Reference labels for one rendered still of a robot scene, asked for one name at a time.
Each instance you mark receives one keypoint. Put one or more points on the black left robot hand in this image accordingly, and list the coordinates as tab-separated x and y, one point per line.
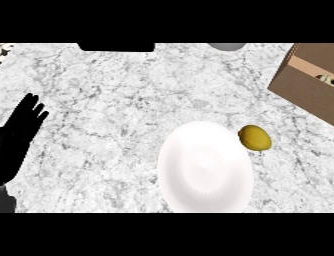
12	140

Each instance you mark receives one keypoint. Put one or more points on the white round plate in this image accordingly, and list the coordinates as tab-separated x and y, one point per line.
206	168

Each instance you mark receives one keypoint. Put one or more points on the brown cardboard box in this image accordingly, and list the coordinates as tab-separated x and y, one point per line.
318	90

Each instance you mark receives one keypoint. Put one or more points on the black appliance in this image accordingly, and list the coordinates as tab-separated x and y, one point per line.
117	47

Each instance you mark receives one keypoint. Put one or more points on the yellow lemon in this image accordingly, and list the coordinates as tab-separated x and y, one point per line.
254	137

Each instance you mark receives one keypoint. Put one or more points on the grey round object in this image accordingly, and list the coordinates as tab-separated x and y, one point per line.
226	46

